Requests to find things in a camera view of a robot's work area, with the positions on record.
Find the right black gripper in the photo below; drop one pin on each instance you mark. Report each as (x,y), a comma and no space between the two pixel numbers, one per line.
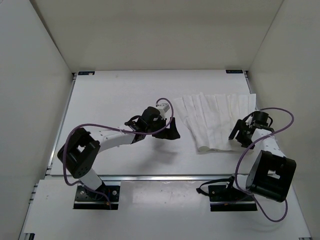
(237,132)

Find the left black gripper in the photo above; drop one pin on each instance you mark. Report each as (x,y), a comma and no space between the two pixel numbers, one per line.
(169,133)

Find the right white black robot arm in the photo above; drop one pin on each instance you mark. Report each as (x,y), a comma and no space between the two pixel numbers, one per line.
(272,172)

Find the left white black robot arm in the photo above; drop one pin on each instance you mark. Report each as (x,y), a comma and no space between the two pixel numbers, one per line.
(81,149)

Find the right blue corner label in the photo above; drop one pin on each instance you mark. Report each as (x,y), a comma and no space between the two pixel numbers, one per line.
(234,71)

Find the blue corner label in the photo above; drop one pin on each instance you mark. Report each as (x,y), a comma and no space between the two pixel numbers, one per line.
(86,73)
(234,71)

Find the left blue corner label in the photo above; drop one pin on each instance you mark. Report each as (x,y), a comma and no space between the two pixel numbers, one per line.
(86,73)

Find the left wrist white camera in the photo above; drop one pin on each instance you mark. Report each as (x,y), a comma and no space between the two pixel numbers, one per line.
(163,108)

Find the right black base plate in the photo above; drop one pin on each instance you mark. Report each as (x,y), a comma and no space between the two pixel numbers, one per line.
(223,197)

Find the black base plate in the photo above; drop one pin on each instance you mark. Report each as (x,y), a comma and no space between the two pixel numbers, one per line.
(87,200)
(223,197)

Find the aluminium front rail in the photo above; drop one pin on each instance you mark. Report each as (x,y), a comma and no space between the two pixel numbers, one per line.
(164,178)

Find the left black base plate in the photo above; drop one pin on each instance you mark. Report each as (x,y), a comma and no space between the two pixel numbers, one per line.
(87,200)

